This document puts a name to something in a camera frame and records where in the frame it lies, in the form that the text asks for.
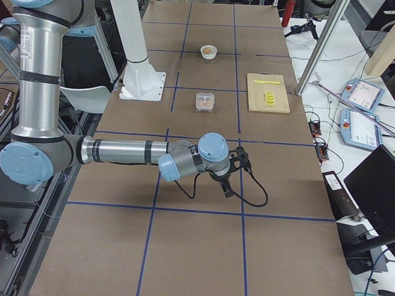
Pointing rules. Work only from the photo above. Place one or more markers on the red fire extinguisher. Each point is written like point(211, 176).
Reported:
point(288, 12)

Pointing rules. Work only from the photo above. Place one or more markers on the yellow plastic knife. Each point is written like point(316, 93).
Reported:
point(267, 82)

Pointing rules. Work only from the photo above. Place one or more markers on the upper teach pendant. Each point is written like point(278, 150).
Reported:
point(363, 94)

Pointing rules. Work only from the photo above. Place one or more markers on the white ceramic bowl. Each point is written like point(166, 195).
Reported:
point(209, 56)

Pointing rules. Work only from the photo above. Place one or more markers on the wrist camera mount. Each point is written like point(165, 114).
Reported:
point(239, 159)

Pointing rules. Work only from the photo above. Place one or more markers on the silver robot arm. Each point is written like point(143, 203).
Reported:
point(39, 149)

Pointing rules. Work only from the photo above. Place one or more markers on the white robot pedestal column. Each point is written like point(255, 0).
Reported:
point(141, 81)

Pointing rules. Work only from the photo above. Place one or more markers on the black box with label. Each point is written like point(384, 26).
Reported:
point(341, 203)

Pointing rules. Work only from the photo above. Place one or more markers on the teach pendant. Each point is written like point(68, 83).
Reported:
point(357, 131)
point(363, 94)

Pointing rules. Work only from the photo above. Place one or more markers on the brown egg from bowl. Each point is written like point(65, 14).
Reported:
point(207, 50)

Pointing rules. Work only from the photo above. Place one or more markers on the aluminium frame post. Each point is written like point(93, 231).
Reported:
point(330, 25)

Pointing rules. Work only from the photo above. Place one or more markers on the lower teach pendant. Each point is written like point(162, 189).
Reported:
point(357, 131)

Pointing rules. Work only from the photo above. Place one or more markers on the black laptop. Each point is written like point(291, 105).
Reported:
point(371, 185)

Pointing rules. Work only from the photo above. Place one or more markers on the clear plastic egg box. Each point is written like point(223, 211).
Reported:
point(204, 102)

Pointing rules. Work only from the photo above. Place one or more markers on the wooden cutting board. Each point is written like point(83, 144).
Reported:
point(256, 97)

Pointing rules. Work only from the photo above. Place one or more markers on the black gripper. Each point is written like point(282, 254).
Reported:
point(220, 176)

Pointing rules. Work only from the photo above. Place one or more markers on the orange electronics board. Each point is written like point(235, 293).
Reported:
point(314, 127)

